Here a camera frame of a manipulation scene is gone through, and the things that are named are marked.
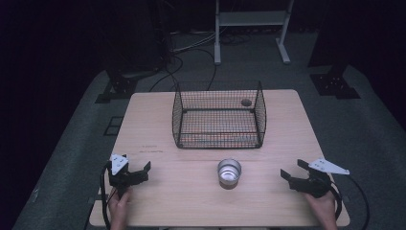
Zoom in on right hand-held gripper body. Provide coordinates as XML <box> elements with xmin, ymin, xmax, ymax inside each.
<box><xmin>288</xmin><ymin>157</ymin><xmax>350</xmax><ymax>199</ymax></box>

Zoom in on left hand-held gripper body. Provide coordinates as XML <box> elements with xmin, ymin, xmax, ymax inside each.
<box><xmin>107</xmin><ymin>153</ymin><xmax>146</xmax><ymax>198</ymax></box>

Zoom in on person's right hand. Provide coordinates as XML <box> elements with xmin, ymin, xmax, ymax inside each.
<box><xmin>304</xmin><ymin>191</ymin><xmax>338</xmax><ymax>221</ymax></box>

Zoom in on person's left hand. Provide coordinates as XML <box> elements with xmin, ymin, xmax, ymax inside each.
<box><xmin>107</xmin><ymin>186</ymin><xmax>134</xmax><ymax>221</ymax></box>

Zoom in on shiny metal cup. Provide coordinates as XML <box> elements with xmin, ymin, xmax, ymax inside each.
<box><xmin>216</xmin><ymin>158</ymin><xmax>243</xmax><ymax>191</ymax></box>

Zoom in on thick black right gripper cable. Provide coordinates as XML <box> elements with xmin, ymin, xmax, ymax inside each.
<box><xmin>328</xmin><ymin>180</ymin><xmax>344</xmax><ymax>222</ymax></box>

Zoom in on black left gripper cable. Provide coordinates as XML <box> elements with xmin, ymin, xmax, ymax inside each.
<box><xmin>100</xmin><ymin>161</ymin><xmax>113</xmax><ymax>230</ymax></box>

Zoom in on thin black right gripper cable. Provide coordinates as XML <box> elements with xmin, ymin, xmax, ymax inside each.
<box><xmin>346</xmin><ymin>173</ymin><xmax>372</xmax><ymax>230</ymax></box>

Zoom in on black wire mesh basket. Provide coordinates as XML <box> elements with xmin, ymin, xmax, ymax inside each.
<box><xmin>171</xmin><ymin>80</ymin><xmax>268</xmax><ymax>150</ymax></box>

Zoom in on black stand with base plate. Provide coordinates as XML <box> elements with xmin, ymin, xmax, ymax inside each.
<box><xmin>306</xmin><ymin>0</ymin><xmax>362</xmax><ymax>101</ymax></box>
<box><xmin>94</xmin><ymin>0</ymin><xmax>169</xmax><ymax>104</ymax></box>

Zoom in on black floor cable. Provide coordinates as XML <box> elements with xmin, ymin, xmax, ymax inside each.
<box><xmin>147</xmin><ymin>47</ymin><xmax>218</xmax><ymax>93</ymax></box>

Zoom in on white floor cable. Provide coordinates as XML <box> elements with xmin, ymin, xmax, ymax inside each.
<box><xmin>171</xmin><ymin>31</ymin><xmax>218</xmax><ymax>54</ymax></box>

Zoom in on white metal desk frame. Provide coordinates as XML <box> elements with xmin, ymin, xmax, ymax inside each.
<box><xmin>214</xmin><ymin>0</ymin><xmax>296</xmax><ymax>66</ymax></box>

